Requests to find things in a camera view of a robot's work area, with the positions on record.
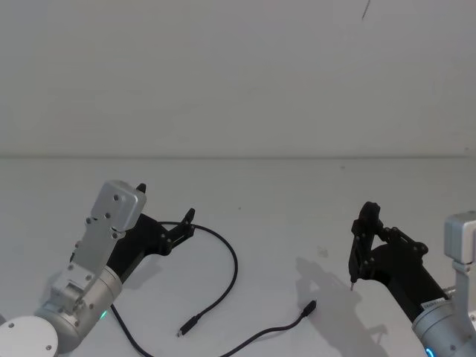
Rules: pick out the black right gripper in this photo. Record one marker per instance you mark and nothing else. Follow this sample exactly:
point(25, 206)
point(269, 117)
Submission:
point(405, 271)

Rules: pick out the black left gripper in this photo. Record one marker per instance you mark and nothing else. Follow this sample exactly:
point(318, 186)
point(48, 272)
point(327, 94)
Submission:
point(139, 241)

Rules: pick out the black plug with silver tip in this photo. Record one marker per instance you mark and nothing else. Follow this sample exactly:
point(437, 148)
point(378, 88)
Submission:
point(354, 260)

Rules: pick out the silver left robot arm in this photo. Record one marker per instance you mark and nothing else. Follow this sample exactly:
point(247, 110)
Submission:
point(74, 290)

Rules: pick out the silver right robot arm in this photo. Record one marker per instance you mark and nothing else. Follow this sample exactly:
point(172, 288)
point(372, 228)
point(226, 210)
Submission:
point(446, 327)

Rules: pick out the white table cloth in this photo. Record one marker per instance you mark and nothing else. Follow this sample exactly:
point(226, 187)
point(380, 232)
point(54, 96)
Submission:
point(260, 193)

